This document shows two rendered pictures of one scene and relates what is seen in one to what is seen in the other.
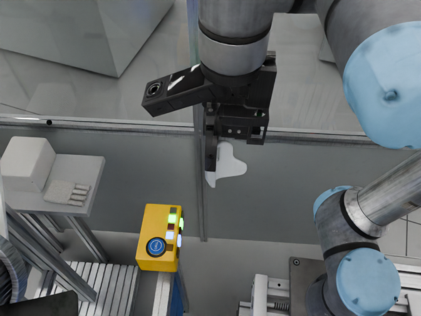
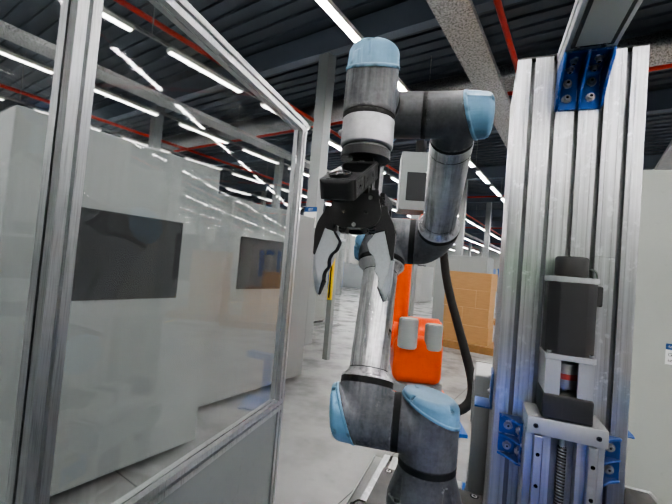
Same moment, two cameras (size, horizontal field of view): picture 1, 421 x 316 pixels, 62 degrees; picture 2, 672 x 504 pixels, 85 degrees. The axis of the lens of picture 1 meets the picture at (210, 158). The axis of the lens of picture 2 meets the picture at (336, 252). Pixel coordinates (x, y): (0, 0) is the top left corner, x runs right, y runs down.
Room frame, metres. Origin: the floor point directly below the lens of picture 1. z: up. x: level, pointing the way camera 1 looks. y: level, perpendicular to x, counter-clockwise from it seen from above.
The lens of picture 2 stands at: (0.22, 0.49, 1.52)
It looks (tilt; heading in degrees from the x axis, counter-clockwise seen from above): 2 degrees up; 285
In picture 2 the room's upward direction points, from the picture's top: 5 degrees clockwise
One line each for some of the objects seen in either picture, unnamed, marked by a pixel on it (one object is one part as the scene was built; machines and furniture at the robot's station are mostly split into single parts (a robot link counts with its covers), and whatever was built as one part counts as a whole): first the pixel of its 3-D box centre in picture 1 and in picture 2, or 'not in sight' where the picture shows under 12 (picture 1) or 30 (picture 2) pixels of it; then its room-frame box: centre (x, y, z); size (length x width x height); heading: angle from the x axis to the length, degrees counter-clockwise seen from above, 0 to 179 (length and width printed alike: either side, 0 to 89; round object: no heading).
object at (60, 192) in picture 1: (67, 193); not in sight; (0.60, 0.50, 0.87); 0.15 x 0.09 x 0.02; 80
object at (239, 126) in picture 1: (234, 95); (363, 194); (0.32, -0.03, 1.62); 0.09 x 0.08 x 0.12; 86
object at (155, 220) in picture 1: (161, 238); not in sight; (0.38, 0.14, 1.02); 0.16 x 0.10 x 0.11; 176
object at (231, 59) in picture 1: (233, 39); (365, 138); (0.32, -0.02, 1.70); 0.08 x 0.08 x 0.05
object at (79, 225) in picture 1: (83, 231); not in sight; (0.66, 0.59, 0.41); 0.04 x 0.04 x 0.83; 86
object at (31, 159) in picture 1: (22, 163); not in sight; (0.70, 0.67, 0.91); 0.17 x 0.16 x 0.11; 176
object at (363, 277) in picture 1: (359, 283); (425, 424); (0.20, -0.31, 1.20); 0.13 x 0.12 x 0.14; 2
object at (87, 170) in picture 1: (48, 182); not in sight; (0.66, 0.59, 0.84); 0.36 x 0.24 x 0.03; 86
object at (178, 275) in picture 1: (179, 288); not in sight; (0.41, 0.13, 0.39); 0.04 x 0.04 x 0.78; 86
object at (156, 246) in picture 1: (156, 246); not in sight; (0.33, 0.14, 1.08); 0.04 x 0.04 x 0.02
